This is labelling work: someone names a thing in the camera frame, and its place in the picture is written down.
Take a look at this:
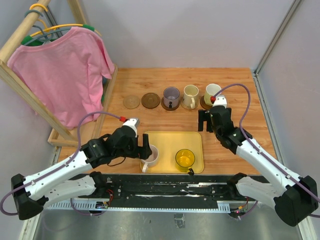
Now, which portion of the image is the pink ceramic mug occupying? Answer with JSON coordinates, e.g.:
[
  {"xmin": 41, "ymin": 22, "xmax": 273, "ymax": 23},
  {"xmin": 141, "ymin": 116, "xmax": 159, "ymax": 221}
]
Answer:
[{"xmin": 140, "ymin": 145, "xmax": 159, "ymax": 173}]

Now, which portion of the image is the brown ceramic coaster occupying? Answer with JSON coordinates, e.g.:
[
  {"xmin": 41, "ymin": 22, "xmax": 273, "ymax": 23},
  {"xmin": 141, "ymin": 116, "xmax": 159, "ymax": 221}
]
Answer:
[
  {"xmin": 161, "ymin": 98, "xmax": 180, "ymax": 111},
  {"xmin": 199, "ymin": 95, "xmax": 213, "ymax": 110},
  {"xmin": 141, "ymin": 92, "xmax": 160, "ymax": 109}
]

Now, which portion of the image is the woven rattan coaster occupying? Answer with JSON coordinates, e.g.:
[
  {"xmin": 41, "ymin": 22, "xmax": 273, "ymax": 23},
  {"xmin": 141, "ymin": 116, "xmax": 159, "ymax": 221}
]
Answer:
[
  {"xmin": 180, "ymin": 100, "xmax": 197, "ymax": 110},
  {"xmin": 123, "ymin": 95, "xmax": 141, "ymax": 109}
]

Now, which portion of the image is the cream ceramic mug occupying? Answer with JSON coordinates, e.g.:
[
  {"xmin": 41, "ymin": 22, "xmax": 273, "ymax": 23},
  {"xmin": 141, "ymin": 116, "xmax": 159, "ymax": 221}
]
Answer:
[{"xmin": 181, "ymin": 84, "xmax": 199, "ymax": 108}]

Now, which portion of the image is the white green-handled mug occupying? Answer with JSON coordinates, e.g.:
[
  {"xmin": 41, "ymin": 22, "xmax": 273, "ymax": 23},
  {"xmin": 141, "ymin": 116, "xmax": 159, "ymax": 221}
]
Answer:
[{"xmin": 203, "ymin": 83, "xmax": 222, "ymax": 106}]

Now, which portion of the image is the purple glass mug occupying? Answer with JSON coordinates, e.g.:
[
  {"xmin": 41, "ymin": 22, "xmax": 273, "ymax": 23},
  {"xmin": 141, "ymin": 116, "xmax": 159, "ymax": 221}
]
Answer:
[{"xmin": 163, "ymin": 86, "xmax": 180, "ymax": 108}]

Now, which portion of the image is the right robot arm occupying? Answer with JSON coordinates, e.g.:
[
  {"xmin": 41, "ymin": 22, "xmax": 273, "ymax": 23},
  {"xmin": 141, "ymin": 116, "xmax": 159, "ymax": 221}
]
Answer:
[{"xmin": 198, "ymin": 105, "xmax": 320, "ymax": 227}]

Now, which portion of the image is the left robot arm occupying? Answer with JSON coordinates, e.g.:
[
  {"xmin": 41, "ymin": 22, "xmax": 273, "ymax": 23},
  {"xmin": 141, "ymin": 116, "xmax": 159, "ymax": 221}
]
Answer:
[{"xmin": 10, "ymin": 125, "xmax": 152, "ymax": 220}]

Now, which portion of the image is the yellow plastic tray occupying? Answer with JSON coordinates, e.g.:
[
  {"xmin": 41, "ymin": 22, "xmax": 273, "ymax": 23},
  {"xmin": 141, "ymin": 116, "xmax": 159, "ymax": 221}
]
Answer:
[{"xmin": 140, "ymin": 131, "xmax": 204, "ymax": 174}]

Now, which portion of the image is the yellow glass mug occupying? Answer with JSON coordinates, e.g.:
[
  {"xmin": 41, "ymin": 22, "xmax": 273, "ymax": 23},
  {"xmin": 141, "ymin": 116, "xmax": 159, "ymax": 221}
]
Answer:
[{"xmin": 175, "ymin": 149, "xmax": 196, "ymax": 176}]

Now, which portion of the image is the teal garment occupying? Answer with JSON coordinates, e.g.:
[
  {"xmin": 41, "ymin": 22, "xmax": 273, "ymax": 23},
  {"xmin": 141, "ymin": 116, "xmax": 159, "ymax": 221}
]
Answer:
[{"xmin": 102, "ymin": 76, "xmax": 112, "ymax": 87}]

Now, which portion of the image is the wooden clothes rack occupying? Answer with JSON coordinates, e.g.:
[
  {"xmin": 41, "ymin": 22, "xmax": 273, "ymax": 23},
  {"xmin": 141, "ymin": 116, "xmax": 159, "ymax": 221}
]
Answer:
[{"xmin": 0, "ymin": 0, "xmax": 118, "ymax": 147}]

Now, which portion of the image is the pink t-shirt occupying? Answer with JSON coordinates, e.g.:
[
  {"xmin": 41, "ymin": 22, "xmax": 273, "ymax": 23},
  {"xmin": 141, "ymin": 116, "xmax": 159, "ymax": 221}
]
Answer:
[{"xmin": 7, "ymin": 27, "xmax": 115, "ymax": 130}]

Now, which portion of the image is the grey-blue clothes hanger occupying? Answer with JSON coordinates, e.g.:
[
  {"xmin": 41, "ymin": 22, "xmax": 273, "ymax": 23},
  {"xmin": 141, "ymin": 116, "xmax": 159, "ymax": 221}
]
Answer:
[{"xmin": 20, "ymin": 25, "xmax": 71, "ymax": 46}]

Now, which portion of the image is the yellow clothes hanger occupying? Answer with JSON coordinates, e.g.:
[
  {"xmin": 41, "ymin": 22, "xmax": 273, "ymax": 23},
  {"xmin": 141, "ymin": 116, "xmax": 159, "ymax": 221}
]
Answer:
[{"xmin": 30, "ymin": 0, "xmax": 102, "ymax": 37}]

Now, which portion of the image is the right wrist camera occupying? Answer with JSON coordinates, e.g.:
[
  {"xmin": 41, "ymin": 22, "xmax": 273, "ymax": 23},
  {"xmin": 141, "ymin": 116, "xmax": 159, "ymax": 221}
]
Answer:
[{"xmin": 210, "ymin": 95, "xmax": 228, "ymax": 108}]

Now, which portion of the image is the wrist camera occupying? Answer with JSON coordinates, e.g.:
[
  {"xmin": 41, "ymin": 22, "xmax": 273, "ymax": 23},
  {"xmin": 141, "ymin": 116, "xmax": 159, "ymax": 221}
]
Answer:
[
  {"xmin": 122, "ymin": 117, "xmax": 140, "ymax": 132},
  {"xmin": 210, "ymin": 95, "xmax": 228, "ymax": 108}
]

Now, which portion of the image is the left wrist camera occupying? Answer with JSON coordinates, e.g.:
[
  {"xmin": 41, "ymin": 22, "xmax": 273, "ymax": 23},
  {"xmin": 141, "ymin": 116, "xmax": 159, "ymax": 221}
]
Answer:
[{"xmin": 122, "ymin": 117, "xmax": 140, "ymax": 132}]

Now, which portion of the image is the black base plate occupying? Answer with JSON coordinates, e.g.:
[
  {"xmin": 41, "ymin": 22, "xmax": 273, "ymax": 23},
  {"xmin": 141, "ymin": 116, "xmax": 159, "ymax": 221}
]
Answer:
[{"xmin": 84, "ymin": 173, "xmax": 247, "ymax": 204}]

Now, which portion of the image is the aluminium corner post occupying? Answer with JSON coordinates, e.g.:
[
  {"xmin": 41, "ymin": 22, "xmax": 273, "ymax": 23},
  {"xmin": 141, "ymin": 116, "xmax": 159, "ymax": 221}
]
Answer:
[{"xmin": 254, "ymin": 0, "xmax": 311, "ymax": 76}]

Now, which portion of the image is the grey slotted cable duct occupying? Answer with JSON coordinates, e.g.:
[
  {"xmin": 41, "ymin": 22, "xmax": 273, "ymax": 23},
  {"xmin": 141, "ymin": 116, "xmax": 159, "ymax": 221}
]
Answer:
[{"xmin": 48, "ymin": 200, "xmax": 231, "ymax": 213}]

